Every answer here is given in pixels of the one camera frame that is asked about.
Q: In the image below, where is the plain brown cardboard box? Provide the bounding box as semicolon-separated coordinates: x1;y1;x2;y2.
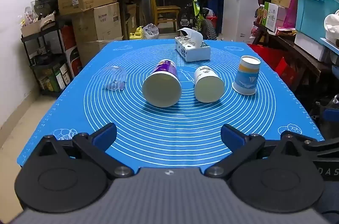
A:
77;37;124;67

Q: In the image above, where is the blue and yellow paper cup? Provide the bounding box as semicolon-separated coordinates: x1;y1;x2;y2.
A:
232;55;261;95

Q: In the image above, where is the green and black bicycle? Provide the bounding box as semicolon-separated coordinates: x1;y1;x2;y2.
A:
163;0;218;41

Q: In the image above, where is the blue silicone baking mat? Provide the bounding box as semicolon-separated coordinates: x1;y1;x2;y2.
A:
16;39;326;173

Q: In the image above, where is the small cardboard tray box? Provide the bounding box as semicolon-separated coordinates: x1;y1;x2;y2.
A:
20;14;56;38

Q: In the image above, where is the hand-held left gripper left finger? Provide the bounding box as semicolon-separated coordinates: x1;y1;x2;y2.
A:
34;122;134;179

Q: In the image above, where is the white cloth bundle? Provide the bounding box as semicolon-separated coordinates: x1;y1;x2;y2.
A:
324;10;339;41

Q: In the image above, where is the white chest freezer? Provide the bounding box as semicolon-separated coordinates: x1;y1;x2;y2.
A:
221;0;261;42

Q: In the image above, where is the wooden chair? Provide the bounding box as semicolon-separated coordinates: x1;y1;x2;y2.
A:
148;0;181;32

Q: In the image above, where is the black bag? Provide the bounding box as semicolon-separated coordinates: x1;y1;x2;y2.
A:
34;0;59;16

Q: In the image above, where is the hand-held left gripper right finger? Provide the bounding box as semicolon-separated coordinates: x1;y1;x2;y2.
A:
205;123;322;179

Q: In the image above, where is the purple paper cup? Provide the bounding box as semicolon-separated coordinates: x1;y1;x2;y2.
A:
142;59;183;108

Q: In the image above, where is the black shelf rack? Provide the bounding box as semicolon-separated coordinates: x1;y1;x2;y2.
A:
21;21;78;98

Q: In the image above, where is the yellow plastic jug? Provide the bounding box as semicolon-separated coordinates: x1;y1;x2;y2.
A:
129;26;145;41

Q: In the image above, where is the large brown cardboard box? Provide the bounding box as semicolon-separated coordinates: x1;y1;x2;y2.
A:
71;2;123;42

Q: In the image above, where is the grey plastic bag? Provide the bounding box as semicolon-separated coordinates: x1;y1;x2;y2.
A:
143;23;160;40

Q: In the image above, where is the red bag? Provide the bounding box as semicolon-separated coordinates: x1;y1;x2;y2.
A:
275;57;297;85

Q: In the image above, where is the patterned white tissue box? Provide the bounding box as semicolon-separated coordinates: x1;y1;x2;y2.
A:
175;28;211;62

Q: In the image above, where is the clear plastic cup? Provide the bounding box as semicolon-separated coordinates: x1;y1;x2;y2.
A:
102;65;127;91

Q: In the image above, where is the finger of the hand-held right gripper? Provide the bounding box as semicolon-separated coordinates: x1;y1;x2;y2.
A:
303;138;339;153

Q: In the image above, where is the black and blue device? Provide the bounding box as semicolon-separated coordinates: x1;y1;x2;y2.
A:
316;94;339;132

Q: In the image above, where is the green and white box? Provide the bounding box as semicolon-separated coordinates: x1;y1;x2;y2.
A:
263;2;287;32

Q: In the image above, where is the pink gift bag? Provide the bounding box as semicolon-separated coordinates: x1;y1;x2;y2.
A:
283;0;299;29

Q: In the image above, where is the white flat box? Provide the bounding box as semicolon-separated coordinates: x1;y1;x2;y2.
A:
294;32;332;62

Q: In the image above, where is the teal plastic storage bin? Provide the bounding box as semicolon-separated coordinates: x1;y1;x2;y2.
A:
295;0;339;41

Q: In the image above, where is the dark wooden side table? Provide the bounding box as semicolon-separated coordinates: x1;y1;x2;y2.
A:
251;22;335;82

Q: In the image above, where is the red and white box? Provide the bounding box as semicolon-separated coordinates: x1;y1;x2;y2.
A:
61;25;83;79

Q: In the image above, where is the white paper cup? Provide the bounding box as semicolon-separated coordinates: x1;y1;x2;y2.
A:
194;66;225;103

